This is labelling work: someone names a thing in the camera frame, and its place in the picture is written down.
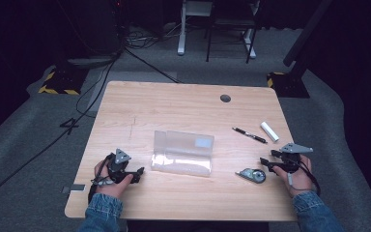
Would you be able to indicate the white eraser stick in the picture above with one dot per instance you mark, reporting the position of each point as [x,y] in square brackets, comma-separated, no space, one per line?
[269,131]

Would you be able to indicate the black slanted stand pole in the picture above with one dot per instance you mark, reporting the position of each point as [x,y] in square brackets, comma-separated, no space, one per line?
[306,35]

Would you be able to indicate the person's left hand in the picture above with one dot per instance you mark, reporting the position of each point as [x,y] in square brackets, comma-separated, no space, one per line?
[114,188]

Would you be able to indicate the white desk leg frame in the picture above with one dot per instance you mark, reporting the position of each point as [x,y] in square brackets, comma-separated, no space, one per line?
[190,19]

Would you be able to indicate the person's right hand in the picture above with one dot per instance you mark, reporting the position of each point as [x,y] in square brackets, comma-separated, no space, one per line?
[298,182]

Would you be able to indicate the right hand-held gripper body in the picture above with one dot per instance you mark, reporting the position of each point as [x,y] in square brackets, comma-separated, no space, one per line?
[291,154]

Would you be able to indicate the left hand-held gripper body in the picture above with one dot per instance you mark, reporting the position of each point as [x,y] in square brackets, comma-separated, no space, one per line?
[119,162]

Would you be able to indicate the black metal chair frame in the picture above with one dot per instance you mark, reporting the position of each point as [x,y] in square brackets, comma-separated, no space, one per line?
[232,22]

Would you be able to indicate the black equipment cabinet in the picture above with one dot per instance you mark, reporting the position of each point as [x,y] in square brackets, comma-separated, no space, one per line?
[99,29]

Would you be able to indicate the clear plastic pencil case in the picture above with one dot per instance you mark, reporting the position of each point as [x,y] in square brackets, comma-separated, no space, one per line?
[182,154]

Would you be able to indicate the black pen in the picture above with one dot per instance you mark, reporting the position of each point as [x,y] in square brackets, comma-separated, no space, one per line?
[249,135]

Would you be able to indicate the dark round table grommet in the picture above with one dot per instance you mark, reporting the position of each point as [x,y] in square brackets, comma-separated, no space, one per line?
[225,98]

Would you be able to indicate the black stand base striped tape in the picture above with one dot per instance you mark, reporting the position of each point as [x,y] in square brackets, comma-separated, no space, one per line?
[288,85]
[62,82]

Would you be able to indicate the grey tag on table edge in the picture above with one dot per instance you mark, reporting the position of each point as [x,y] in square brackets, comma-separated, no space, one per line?
[77,187]

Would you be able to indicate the grey correction tape dispenser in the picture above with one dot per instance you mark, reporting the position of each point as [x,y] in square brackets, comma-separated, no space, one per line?
[252,175]

